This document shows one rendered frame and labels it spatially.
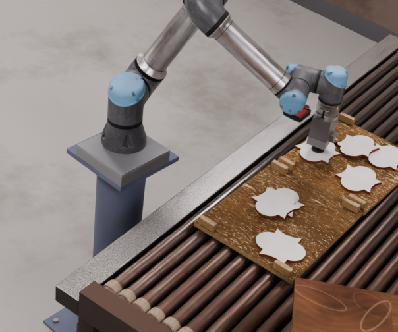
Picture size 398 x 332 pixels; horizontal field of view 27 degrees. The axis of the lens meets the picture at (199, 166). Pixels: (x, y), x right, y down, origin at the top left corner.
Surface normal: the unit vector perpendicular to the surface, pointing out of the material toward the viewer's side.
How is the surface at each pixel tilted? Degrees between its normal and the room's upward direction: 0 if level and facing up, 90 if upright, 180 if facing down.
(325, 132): 90
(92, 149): 1
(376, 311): 0
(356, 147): 6
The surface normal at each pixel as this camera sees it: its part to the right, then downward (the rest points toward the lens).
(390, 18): -0.68, 0.38
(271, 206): 0.11, -0.79
